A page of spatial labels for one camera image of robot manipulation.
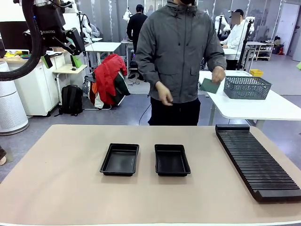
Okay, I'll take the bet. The person in black clothes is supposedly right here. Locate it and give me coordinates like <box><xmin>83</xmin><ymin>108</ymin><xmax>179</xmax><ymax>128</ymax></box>
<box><xmin>126</xmin><ymin>4</ymin><xmax>149</xmax><ymax>81</ymax></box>

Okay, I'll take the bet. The grey plastic mesh basket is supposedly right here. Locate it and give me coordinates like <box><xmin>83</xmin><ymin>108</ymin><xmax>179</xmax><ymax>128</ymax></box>
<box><xmin>223</xmin><ymin>75</ymin><xmax>272</xmax><ymax>100</ymax></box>

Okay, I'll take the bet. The dark green jacket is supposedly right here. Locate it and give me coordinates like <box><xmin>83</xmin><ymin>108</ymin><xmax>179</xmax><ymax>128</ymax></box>
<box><xmin>112</xmin><ymin>70</ymin><xmax>131</xmax><ymax>106</ymax></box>

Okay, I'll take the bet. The black backpack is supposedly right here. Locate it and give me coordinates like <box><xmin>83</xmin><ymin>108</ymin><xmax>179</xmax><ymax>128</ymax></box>
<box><xmin>54</xmin><ymin>84</ymin><xmax>84</xmax><ymax>117</ymax></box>

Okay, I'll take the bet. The person's right forearm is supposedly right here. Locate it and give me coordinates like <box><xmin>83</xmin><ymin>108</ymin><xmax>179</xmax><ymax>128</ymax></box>
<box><xmin>135</xmin><ymin>53</ymin><xmax>163</xmax><ymax>89</ymax></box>

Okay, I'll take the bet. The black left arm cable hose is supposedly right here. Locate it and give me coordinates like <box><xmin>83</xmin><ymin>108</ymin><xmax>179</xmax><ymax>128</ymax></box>
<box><xmin>0</xmin><ymin>0</ymin><xmax>48</xmax><ymax>82</ymax></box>

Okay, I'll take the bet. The person's left hand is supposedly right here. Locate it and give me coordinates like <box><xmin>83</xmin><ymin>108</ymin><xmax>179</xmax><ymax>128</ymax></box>
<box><xmin>211</xmin><ymin>65</ymin><xmax>227</xmax><ymax>83</ymax></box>

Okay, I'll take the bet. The person's left forearm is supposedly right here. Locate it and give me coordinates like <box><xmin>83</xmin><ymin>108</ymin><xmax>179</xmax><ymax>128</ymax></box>
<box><xmin>206</xmin><ymin>46</ymin><xmax>228</xmax><ymax>71</ymax></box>

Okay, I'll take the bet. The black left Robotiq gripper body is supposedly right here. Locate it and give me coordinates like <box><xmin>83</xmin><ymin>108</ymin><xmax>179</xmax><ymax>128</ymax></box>
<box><xmin>34</xmin><ymin>4</ymin><xmax>68</xmax><ymax>47</ymax></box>

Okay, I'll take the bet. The person in white shirt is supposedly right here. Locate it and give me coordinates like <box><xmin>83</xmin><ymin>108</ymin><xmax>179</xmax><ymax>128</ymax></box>
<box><xmin>220</xmin><ymin>8</ymin><xmax>250</xmax><ymax>71</ymax></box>

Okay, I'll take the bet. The person in grey jacket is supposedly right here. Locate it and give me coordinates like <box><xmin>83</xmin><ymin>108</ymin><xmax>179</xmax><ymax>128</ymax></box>
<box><xmin>135</xmin><ymin>0</ymin><xmax>228</xmax><ymax>126</ymax></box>

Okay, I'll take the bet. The black slotted board rack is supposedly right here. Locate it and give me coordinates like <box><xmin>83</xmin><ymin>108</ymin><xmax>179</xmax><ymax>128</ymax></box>
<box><xmin>215</xmin><ymin>124</ymin><xmax>301</xmax><ymax>203</ymax></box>

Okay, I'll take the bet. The white cylindrical air purifier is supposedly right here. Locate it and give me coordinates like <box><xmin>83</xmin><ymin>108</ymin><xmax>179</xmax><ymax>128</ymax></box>
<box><xmin>0</xmin><ymin>60</ymin><xmax>30</xmax><ymax>137</ymax></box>

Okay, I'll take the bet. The green perforated circuit board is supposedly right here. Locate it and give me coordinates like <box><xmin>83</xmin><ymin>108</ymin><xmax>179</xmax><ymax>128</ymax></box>
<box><xmin>199</xmin><ymin>77</ymin><xmax>221</xmax><ymax>94</ymax></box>

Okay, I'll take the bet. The red jacket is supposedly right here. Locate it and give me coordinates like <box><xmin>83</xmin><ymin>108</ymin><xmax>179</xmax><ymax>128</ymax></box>
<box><xmin>94</xmin><ymin>53</ymin><xmax>128</xmax><ymax>105</ymax></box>

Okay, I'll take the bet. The black monitor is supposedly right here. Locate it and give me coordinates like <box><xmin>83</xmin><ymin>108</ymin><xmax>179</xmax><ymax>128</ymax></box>
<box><xmin>0</xmin><ymin>21</ymin><xmax>30</xmax><ymax>50</ymax></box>

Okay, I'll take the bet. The black tripod stand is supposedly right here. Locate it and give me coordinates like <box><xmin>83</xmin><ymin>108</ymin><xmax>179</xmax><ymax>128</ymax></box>
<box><xmin>236</xmin><ymin>18</ymin><xmax>254</xmax><ymax>70</ymax></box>

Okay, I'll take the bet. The person's right hand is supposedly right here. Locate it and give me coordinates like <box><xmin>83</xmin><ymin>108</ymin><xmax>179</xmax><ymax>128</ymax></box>
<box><xmin>155</xmin><ymin>81</ymin><xmax>174</xmax><ymax>106</ymax></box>

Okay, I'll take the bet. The white side table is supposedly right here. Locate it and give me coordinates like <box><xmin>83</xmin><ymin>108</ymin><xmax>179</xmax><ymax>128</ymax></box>
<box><xmin>198</xmin><ymin>70</ymin><xmax>301</xmax><ymax>129</ymax></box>

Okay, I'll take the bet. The wooden shelf unit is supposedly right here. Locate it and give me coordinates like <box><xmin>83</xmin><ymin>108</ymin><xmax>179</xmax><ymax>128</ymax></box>
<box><xmin>255</xmin><ymin>42</ymin><xmax>275</xmax><ymax>61</ymax></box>

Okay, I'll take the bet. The brown shoe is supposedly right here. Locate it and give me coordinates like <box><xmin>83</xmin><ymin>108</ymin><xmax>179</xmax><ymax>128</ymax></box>
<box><xmin>0</xmin><ymin>145</ymin><xmax>7</xmax><ymax>166</ymax></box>

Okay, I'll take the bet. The white desk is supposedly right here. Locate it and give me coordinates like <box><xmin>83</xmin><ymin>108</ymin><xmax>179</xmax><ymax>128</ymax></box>
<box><xmin>84</xmin><ymin>41</ymin><xmax>122</xmax><ymax>69</ymax></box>

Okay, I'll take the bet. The black ESD tray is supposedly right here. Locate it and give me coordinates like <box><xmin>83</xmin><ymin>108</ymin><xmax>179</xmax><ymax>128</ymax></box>
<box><xmin>99</xmin><ymin>143</ymin><xmax>140</xmax><ymax>177</ymax></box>
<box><xmin>154</xmin><ymin>144</ymin><xmax>191</xmax><ymax>177</ymax></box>

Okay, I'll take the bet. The white cabinet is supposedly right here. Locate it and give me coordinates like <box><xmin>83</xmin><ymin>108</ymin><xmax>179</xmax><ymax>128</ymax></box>
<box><xmin>9</xmin><ymin>55</ymin><xmax>66</xmax><ymax>117</ymax></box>

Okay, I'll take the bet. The small wooden-top table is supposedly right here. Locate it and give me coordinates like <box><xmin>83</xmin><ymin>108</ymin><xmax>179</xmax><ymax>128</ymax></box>
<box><xmin>52</xmin><ymin>63</ymin><xmax>88</xmax><ymax>106</ymax></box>

